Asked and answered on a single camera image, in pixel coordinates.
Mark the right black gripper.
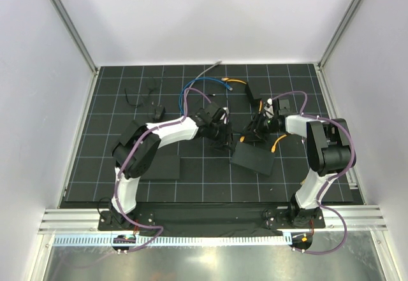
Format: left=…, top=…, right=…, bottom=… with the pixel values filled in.
left=240, top=112, right=280, bottom=143

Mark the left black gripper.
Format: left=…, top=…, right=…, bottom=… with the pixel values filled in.
left=207, top=121, right=235, bottom=152

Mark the blue ethernet cable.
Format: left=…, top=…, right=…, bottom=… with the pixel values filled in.
left=178, top=78, right=233, bottom=116

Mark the black network switch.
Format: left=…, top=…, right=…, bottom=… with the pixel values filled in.
left=231, top=142, right=275, bottom=176
left=142, top=155, right=180, bottom=180

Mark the orange ethernet cable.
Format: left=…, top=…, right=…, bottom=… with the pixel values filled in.
left=220, top=75, right=289, bottom=186

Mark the gray ethernet cable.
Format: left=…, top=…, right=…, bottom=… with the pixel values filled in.
left=183, top=59, right=223, bottom=116

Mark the thin black power cable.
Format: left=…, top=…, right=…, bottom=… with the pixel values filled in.
left=124, top=76, right=163, bottom=119

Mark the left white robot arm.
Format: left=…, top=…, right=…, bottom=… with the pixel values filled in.
left=110, top=103, right=232, bottom=230

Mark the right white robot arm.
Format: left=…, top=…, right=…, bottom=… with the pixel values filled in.
left=232, top=96, right=356, bottom=227

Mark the black power adapter block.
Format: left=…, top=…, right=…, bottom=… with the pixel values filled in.
left=245, top=83, right=261, bottom=106

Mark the black grid mat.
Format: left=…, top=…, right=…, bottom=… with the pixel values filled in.
left=59, top=64, right=365, bottom=206

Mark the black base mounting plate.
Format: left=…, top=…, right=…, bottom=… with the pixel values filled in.
left=98, top=201, right=326, bottom=231

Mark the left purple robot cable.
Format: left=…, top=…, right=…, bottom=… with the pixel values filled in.
left=113, top=87, right=211, bottom=252

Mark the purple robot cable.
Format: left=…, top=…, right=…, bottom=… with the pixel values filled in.
left=269, top=90, right=356, bottom=255
left=113, top=87, right=211, bottom=252

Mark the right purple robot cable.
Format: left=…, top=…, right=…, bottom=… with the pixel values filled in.
left=269, top=90, right=356, bottom=255

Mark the white slotted cable duct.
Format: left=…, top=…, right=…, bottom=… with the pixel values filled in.
left=53, top=233, right=292, bottom=248

